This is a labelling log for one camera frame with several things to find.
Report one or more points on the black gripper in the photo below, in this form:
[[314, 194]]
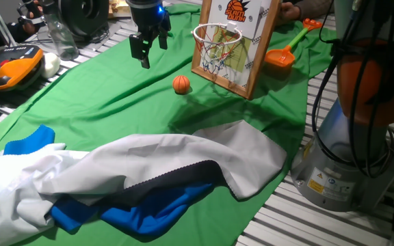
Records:
[[147, 20]]

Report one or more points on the small orange toy basketball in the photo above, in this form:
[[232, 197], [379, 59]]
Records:
[[181, 84]]

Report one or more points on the wooden framed basketball backboard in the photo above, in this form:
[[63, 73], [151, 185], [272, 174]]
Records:
[[217, 8]]

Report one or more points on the black handheld controller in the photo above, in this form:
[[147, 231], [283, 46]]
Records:
[[26, 7]]

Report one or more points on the person forearm brown sleeve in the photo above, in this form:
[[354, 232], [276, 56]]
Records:
[[315, 8]]

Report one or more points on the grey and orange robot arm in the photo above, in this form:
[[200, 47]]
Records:
[[334, 147]]

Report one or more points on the bare person hand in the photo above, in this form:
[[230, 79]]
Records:
[[289, 13], [34, 12]]

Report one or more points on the tan wooden board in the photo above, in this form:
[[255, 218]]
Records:
[[118, 10]]

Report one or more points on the green cloth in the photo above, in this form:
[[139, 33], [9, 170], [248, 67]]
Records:
[[115, 95]]

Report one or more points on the black round spool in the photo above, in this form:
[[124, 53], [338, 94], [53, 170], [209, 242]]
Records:
[[87, 13]]

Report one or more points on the white hoop with net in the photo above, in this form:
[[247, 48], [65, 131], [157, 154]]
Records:
[[233, 26]]

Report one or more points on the clear plastic bottle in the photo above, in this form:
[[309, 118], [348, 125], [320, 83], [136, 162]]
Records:
[[62, 41]]

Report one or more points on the white rounded object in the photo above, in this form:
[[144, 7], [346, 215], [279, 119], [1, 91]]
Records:
[[50, 65]]

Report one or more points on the white cloth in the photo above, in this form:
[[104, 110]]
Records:
[[149, 150]]

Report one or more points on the orange and black teach pendant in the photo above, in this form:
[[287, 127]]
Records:
[[15, 70]]

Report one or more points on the blue cloth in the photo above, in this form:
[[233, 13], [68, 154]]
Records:
[[156, 212]]

